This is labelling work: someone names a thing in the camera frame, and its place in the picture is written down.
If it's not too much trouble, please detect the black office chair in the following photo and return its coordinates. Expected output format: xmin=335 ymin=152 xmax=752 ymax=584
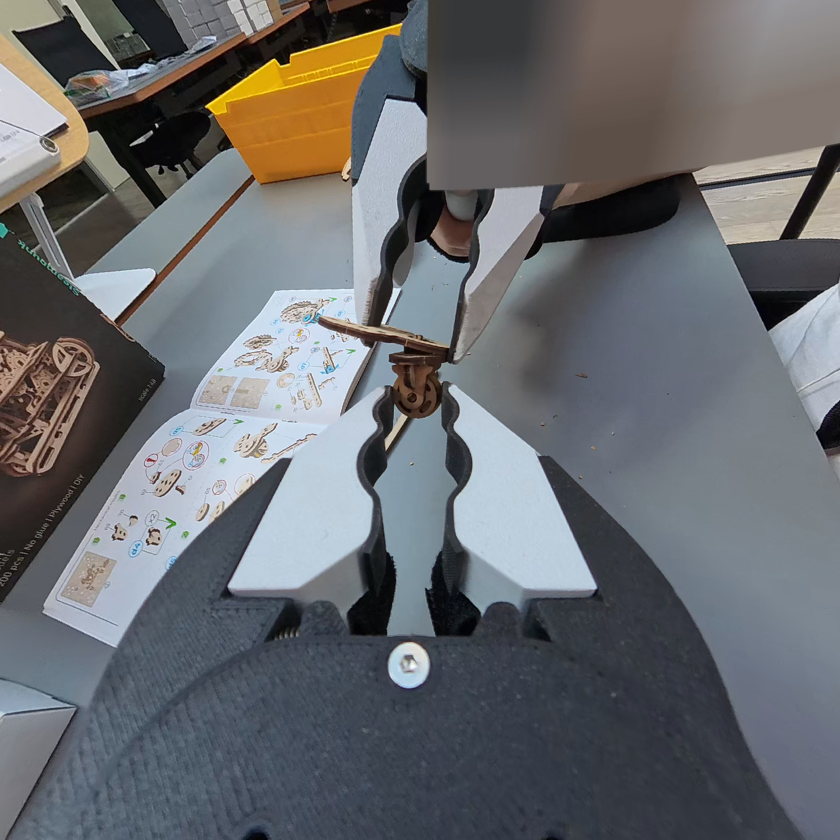
xmin=105 ymin=0 xmax=188 ymax=60
xmin=727 ymin=143 xmax=840 ymax=331
xmin=125 ymin=110 xmax=212 ymax=181
xmin=12 ymin=5 xmax=118 ymax=70

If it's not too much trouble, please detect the clear plastic bag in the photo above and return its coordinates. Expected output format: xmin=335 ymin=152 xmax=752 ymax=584
xmin=64 ymin=67 xmax=129 ymax=101

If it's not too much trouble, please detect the white paper stack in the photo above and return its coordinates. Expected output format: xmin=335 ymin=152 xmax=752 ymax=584
xmin=0 ymin=62 xmax=70 ymax=198

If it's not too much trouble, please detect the white instruction booklet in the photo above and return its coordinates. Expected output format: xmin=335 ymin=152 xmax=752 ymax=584
xmin=42 ymin=289 xmax=403 ymax=648

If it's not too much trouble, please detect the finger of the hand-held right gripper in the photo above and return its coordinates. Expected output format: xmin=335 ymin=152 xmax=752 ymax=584
xmin=445 ymin=185 xmax=548 ymax=366
xmin=351 ymin=95 xmax=429 ymax=329

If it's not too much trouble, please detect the light wooden desk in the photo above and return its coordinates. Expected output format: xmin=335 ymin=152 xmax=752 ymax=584
xmin=0 ymin=33 xmax=91 ymax=277

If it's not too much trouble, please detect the wooden model plate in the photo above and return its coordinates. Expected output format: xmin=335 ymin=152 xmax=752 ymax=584
xmin=318 ymin=315 xmax=454 ymax=358

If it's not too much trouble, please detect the stack of small white boxes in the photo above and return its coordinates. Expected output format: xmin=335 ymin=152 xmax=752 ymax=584
xmin=159 ymin=0 xmax=311 ymax=37

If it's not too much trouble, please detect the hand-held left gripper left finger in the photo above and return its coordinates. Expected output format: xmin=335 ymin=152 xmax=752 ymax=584
xmin=226 ymin=386 xmax=396 ymax=618

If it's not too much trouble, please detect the yellow plastic bin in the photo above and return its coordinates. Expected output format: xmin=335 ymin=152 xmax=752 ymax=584
xmin=205 ymin=24 xmax=403 ymax=186

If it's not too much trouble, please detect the white cardboard box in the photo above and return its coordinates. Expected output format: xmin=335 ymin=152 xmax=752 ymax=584
xmin=0 ymin=678 xmax=78 ymax=824

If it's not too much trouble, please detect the black model kit box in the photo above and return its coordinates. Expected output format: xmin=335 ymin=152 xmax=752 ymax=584
xmin=0 ymin=223 xmax=166 ymax=603

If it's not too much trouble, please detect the brown-top black desk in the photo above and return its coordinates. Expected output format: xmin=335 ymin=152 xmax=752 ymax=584
xmin=77 ymin=5 xmax=312 ymax=211

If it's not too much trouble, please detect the wooden wheel model assembly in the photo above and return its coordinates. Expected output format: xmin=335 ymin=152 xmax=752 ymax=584
xmin=389 ymin=351 xmax=442 ymax=419

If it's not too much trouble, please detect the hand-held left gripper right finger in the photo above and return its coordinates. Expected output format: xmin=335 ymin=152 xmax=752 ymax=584
xmin=440 ymin=382 xmax=599 ymax=619

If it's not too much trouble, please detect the person's white garment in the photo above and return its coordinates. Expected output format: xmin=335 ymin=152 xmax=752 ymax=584
xmin=766 ymin=279 xmax=840 ymax=454

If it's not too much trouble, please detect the person's right hand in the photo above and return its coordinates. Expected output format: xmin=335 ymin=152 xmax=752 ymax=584
xmin=423 ymin=172 xmax=681 ymax=263

